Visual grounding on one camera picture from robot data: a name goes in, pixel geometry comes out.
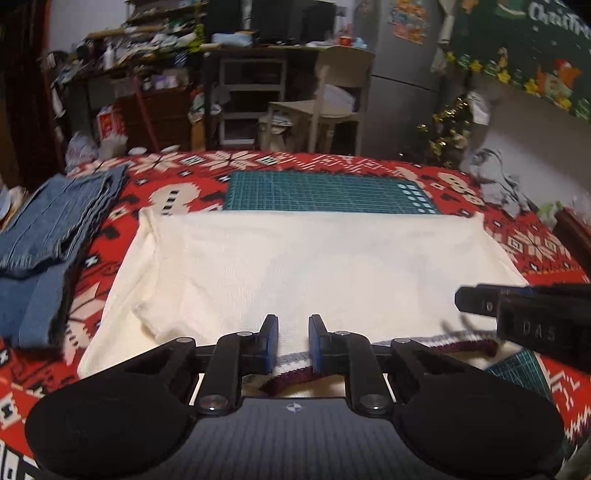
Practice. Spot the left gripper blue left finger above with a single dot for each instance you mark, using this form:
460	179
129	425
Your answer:
258	350

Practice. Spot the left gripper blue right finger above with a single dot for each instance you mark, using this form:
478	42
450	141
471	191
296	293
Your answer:
328	350

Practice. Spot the white knit v-neck sweater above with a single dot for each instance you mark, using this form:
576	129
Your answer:
207	274

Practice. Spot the dark wooden side table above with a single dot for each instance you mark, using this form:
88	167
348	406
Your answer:
574	234

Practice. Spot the green cutting mat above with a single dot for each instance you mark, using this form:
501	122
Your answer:
303	192

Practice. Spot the grey crumpled garment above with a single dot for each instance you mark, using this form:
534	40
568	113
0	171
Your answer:
498	187

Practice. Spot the small decorated christmas tree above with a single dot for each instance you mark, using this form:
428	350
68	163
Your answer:
444	140

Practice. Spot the white ceramic bowl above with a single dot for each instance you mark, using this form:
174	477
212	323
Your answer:
170	149

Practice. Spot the red patterned christmas blanket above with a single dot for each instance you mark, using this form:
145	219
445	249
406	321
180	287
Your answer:
192	182

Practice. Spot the folded blue jeans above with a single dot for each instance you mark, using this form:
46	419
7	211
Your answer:
42	250

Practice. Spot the brown wooden drawer cabinet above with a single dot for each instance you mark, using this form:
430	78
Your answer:
168	111

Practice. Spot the white drawer shelf unit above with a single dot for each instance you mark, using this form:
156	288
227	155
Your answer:
246	86

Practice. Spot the beige plastic chair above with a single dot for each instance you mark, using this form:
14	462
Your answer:
342	67

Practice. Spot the white plastic bag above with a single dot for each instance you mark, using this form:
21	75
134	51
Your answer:
81	149

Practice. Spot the dark cluttered desk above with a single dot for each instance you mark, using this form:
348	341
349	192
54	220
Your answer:
116	53

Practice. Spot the grey refrigerator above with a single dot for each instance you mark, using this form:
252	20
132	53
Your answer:
403	90

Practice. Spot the green christmas wall banner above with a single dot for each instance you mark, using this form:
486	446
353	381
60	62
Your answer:
539	47

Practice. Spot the red handled broom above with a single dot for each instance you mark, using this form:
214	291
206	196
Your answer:
144	114

